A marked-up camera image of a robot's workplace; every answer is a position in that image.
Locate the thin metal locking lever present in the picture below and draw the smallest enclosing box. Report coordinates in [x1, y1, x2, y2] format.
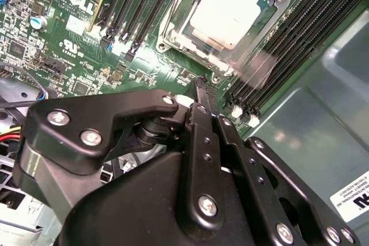
[164, 0, 190, 38]

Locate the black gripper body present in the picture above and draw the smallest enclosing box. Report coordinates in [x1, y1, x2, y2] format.
[59, 116, 270, 246]

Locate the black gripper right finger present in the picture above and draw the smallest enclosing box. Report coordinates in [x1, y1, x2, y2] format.
[205, 84, 362, 246]

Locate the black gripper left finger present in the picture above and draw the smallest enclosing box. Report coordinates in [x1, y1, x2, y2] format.
[13, 76, 227, 230]

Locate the silver topped CPU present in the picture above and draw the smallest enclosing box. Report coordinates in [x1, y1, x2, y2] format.
[183, 0, 277, 54]

